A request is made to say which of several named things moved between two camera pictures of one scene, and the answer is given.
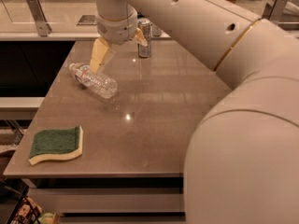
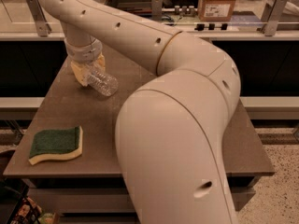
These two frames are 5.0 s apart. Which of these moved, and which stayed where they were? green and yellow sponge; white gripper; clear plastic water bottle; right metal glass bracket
Moved: white gripper
Stayed: right metal glass bracket; green and yellow sponge; clear plastic water bottle
